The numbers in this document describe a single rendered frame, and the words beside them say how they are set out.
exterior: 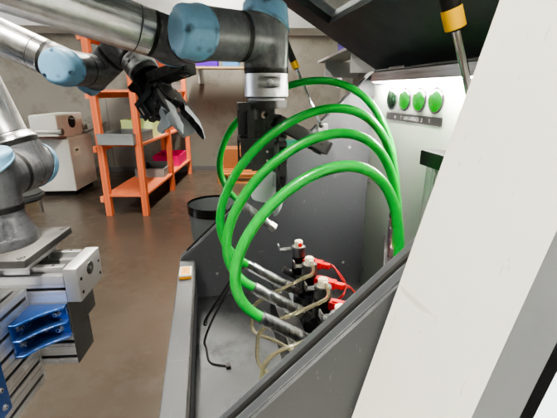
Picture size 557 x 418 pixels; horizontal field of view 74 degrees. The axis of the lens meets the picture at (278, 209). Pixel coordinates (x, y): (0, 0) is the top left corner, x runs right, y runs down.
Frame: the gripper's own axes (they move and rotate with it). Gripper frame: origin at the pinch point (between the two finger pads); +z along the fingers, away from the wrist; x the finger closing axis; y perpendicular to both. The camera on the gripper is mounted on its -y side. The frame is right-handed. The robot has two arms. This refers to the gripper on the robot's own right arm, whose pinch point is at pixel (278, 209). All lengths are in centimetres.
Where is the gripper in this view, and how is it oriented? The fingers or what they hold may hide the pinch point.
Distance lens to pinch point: 70.9
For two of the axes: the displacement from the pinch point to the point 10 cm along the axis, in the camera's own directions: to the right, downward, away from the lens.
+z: 0.0, 9.5, 3.0
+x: 1.9, 3.0, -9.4
